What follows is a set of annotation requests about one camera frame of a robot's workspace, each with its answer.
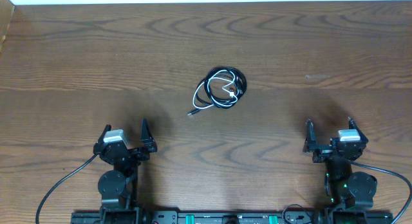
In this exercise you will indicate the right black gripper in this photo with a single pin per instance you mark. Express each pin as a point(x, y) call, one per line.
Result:
point(322, 152)

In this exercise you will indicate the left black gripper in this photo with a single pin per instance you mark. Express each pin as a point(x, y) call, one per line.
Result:
point(129, 152)

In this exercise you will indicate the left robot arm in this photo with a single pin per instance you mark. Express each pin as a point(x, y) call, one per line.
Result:
point(117, 187)

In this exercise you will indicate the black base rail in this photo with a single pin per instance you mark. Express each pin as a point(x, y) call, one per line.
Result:
point(173, 217)

